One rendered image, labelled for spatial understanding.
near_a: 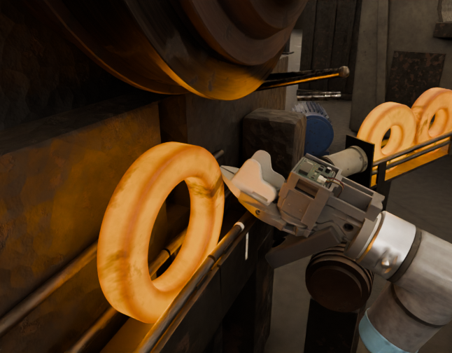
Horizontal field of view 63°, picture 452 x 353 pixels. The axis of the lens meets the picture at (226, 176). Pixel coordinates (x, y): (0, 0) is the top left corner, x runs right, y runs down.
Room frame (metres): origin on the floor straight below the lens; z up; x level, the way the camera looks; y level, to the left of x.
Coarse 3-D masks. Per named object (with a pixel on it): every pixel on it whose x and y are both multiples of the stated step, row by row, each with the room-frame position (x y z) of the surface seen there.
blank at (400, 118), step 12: (384, 108) 0.76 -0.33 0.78; (396, 108) 0.76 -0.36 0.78; (408, 108) 0.78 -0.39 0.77; (372, 120) 0.74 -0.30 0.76; (384, 120) 0.74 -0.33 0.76; (396, 120) 0.76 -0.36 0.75; (408, 120) 0.78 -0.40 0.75; (360, 132) 0.75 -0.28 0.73; (372, 132) 0.73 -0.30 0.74; (384, 132) 0.75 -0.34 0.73; (396, 132) 0.79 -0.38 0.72; (408, 132) 0.78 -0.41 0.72; (396, 144) 0.78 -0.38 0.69; (408, 144) 0.79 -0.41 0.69; (384, 156) 0.75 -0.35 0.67
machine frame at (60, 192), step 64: (0, 0) 0.33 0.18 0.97; (0, 64) 0.32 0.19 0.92; (64, 64) 0.38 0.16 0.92; (0, 128) 0.31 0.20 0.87; (64, 128) 0.31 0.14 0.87; (128, 128) 0.37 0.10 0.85; (192, 128) 0.49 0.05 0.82; (0, 192) 0.24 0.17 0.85; (64, 192) 0.29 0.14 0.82; (0, 256) 0.23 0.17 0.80; (64, 256) 0.28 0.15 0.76; (64, 320) 0.26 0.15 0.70
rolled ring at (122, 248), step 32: (160, 160) 0.31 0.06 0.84; (192, 160) 0.34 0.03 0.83; (128, 192) 0.28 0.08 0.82; (160, 192) 0.29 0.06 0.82; (192, 192) 0.39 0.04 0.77; (128, 224) 0.26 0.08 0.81; (192, 224) 0.39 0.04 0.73; (128, 256) 0.25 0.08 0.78; (192, 256) 0.36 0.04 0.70; (128, 288) 0.25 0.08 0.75; (160, 288) 0.30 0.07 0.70
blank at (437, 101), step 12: (420, 96) 0.84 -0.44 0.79; (432, 96) 0.82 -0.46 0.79; (444, 96) 0.84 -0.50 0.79; (420, 108) 0.81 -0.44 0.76; (432, 108) 0.82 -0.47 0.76; (444, 108) 0.84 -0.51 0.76; (420, 120) 0.80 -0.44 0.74; (444, 120) 0.86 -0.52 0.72; (420, 132) 0.81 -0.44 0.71; (432, 132) 0.86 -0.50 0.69; (444, 132) 0.85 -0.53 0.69; (432, 144) 0.84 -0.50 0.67
